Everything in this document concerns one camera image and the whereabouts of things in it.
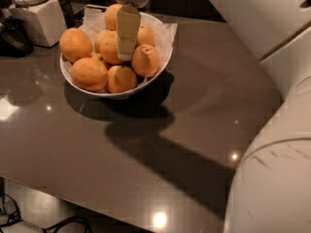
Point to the orange at far top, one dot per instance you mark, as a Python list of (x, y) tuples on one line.
[(111, 16)]

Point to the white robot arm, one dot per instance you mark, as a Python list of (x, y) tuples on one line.
[(269, 191)]

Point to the orange at far left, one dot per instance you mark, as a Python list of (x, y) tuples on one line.
[(75, 44)]

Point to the white ceramic canister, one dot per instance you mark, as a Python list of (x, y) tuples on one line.
[(43, 20)]

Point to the orange front left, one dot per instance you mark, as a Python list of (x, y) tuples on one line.
[(89, 74)]

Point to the dark holder behind canister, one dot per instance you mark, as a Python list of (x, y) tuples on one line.
[(68, 13)]

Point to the white paper napkin liner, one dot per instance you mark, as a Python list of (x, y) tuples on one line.
[(165, 36)]

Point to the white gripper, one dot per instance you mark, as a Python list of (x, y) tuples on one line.
[(128, 26)]

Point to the black appliance at left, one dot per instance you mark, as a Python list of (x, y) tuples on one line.
[(14, 41)]

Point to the white ceramic bowl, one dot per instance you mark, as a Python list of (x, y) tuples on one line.
[(129, 93)]

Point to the orange upper right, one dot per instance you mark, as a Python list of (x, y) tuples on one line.
[(145, 35)]

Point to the orange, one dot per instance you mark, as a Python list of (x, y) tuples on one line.
[(111, 16), (106, 43), (75, 44), (145, 61), (145, 35), (121, 78), (89, 74)]

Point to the orange in centre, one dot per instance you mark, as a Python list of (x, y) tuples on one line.
[(106, 43)]

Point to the orange front centre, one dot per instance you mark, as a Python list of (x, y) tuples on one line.
[(121, 78)]

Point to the orange right side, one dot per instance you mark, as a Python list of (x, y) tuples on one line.
[(145, 61)]

